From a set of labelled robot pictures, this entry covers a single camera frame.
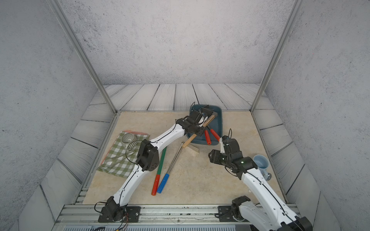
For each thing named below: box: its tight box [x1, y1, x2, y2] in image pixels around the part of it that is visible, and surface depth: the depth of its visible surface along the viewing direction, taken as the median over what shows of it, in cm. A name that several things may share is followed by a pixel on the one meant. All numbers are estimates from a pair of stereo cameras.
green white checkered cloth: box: [96, 131, 150, 179], surface depth 95 cm
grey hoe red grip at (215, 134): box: [210, 128, 221, 142], surface depth 100 cm
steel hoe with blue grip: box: [157, 141, 185, 194], surface depth 86 cm
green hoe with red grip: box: [151, 146, 168, 196], surface depth 84 cm
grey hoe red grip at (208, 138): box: [204, 129, 212, 146], surface depth 95 cm
